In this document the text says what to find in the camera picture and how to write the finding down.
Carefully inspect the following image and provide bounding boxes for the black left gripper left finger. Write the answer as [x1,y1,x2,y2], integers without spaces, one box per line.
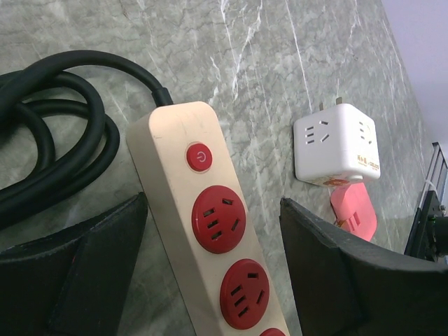
[1,192,148,335]

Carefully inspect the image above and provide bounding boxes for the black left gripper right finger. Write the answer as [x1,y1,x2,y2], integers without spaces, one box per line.
[279,198,447,335]

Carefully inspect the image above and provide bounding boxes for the beige power strip red sockets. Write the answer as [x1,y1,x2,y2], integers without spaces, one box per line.
[127,101,288,335]

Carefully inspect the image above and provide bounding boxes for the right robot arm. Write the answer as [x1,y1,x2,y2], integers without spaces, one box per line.
[404,142,447,264]

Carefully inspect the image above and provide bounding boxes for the pink flat plug adapter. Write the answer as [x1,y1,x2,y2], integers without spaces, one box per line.
[330,183,377,242]

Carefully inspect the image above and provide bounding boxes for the white cube socket adapter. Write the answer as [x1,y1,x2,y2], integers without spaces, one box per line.
[293,97,381,188]

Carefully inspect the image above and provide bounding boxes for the black power strip cord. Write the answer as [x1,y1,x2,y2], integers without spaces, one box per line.
[0,50,174,232]

